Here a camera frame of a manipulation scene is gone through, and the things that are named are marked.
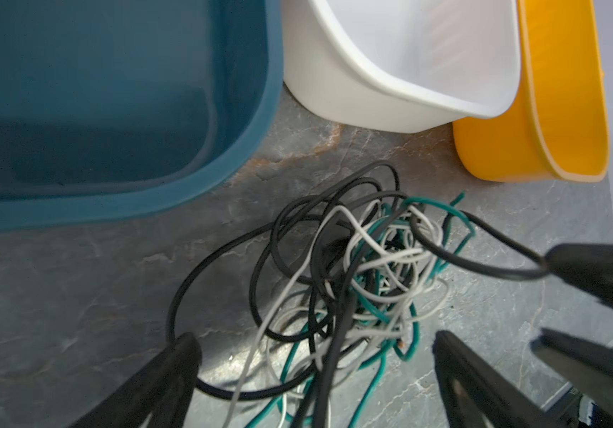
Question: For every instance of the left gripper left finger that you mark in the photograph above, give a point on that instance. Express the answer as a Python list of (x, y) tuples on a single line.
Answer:
[(158, 395)]

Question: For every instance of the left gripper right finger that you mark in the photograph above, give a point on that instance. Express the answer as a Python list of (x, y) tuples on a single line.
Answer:
[(475, 395)]

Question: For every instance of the yellow plastic bin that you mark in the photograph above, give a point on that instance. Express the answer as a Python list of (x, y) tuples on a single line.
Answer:
[(557, 126)]

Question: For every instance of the white plastic bin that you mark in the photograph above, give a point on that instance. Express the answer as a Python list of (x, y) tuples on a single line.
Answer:
[(402, 66)]

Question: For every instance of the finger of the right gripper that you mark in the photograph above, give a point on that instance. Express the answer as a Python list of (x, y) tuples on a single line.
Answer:
[(588, 267), (587, 365)]

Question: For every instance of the teal plastic bin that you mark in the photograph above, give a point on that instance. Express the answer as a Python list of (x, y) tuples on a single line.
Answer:
[(111, 110)]

